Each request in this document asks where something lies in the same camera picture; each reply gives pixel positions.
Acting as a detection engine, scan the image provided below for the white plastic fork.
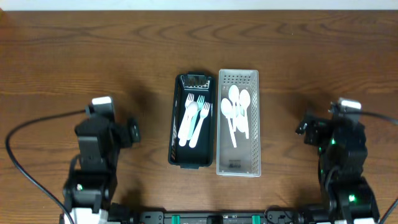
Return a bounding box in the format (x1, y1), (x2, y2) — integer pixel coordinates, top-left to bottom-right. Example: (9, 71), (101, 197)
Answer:
(189, 102), (211, 148)
(177, 93), (194, 138)
(178, 101), (198, 147)

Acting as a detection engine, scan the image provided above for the white plastic spoon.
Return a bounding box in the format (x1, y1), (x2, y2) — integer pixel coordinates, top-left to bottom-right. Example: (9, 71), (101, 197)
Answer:
(228, 85), (239, 107)
(239, 89), (251, 139)
(221, 98), (237, 148)
(236, 106), (246, 133)

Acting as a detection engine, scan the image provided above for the clear white perforated basket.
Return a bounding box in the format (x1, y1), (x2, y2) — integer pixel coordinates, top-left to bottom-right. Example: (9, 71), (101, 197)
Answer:
(216, 69), (261, 177)

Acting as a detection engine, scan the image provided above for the mint green plastic fork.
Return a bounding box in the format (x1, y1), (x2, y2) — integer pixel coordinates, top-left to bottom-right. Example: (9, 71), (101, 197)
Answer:
(187, 95), (205, 140)

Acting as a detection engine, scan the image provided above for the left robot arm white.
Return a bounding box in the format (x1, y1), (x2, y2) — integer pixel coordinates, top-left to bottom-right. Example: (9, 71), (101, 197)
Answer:
(60, 118), (140, 223)

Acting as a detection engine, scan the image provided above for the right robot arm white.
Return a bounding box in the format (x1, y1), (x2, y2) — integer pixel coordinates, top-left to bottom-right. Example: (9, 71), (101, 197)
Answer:
(131, 111), (380, 224)

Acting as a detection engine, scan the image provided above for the dark green plastic basket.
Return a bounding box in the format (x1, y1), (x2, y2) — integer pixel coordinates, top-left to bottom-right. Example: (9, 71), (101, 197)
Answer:
(168, 72), (216, 169)

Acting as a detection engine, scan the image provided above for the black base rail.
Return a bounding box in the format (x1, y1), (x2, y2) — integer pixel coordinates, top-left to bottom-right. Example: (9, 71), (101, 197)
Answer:
(107, 203), (312, 224)

